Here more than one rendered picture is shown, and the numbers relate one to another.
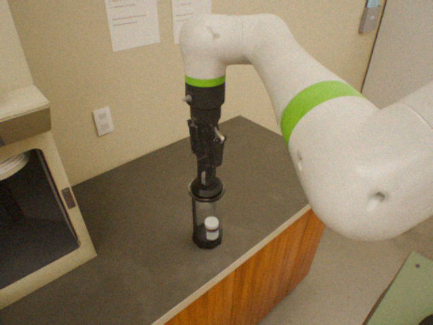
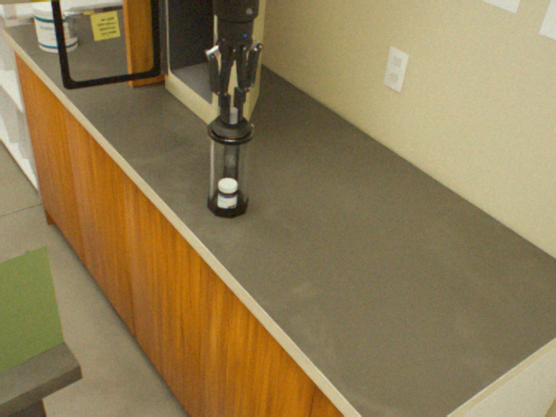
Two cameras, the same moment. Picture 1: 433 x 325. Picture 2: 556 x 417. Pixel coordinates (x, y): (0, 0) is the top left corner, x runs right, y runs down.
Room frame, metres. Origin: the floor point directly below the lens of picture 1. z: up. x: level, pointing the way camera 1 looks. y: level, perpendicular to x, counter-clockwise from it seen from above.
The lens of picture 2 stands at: (0.77, -1.20, 1.88)
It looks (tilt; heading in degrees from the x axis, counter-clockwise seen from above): 37 degrees down; 90
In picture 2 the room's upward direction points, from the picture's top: 6 degrees clockwise
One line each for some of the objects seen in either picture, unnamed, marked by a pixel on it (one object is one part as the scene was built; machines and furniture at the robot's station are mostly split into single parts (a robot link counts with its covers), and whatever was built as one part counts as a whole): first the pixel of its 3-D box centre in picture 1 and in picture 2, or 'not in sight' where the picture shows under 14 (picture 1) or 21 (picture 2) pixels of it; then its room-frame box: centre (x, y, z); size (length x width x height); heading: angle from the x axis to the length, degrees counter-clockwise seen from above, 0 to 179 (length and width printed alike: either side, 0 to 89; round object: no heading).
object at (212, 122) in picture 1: (206, 120); (234, 37); (0.64, 0.02, 1.38); 0.08 x 0.07 x 0.09; 39
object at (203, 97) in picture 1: (203, 92); (235, 1); (0.64, 0.02, 1.45); 0.12 x 0.09 x 0.06; 129
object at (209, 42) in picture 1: (208, 47); not in sight; (0.64, 0.01, 1.55); 0.13 x 0.11 x 0.14; 96
